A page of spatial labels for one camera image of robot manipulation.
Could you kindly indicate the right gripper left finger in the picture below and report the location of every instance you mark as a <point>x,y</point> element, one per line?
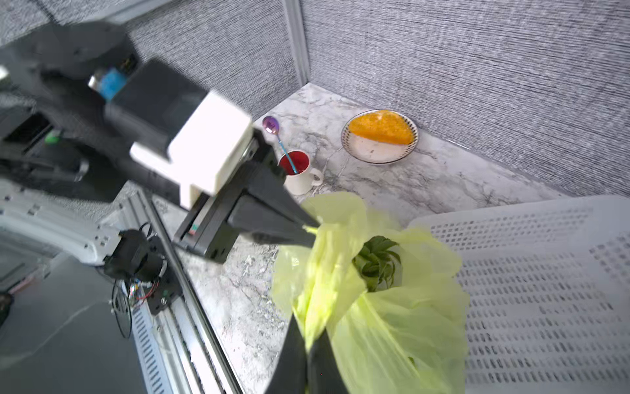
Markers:
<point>290,375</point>

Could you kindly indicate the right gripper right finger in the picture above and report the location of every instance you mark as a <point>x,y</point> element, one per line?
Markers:
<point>323,375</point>

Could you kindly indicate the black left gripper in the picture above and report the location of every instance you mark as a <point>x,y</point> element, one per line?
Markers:
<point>268,215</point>

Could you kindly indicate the yellow-green plastic bag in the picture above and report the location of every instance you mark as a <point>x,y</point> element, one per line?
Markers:
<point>409,338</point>

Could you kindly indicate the pineapple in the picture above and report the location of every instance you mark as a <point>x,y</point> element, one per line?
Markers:
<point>376,263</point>

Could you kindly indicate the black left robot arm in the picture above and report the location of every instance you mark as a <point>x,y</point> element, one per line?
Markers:
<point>96,117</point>

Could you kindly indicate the white mug with red liquid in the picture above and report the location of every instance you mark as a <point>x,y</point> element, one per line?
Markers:
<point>301,176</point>

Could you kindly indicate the purple spoon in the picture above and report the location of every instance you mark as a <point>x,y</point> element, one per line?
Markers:
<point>272,126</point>

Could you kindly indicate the patterned bowl with orange food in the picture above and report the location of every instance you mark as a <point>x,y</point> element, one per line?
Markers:
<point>380,137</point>

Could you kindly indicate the white plastic basket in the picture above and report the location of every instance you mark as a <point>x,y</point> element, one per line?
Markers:
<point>549,294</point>

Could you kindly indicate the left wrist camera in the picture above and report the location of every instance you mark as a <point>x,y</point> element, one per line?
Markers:
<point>190,136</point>

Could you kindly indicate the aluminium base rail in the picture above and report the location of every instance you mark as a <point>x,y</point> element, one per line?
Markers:
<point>178,350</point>

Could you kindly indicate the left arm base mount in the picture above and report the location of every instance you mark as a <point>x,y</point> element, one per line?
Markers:
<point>142,260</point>

